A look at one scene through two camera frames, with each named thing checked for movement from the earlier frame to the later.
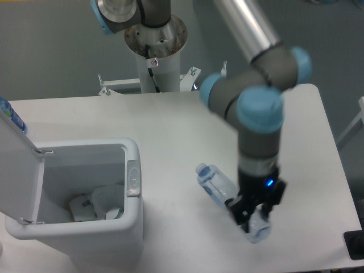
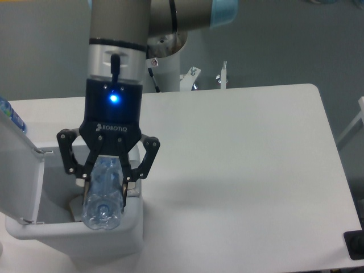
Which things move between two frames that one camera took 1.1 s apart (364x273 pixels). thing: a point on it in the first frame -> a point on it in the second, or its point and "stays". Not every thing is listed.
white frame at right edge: x=359 y=117 stays
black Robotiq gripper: x=257 y=189 -> x=112 y=124
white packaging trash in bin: x=82 y=208 stays
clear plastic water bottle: x=223 y=187 -> x=103 y=202
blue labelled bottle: x=6 y=108 stays
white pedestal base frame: x=187 y=81 stays
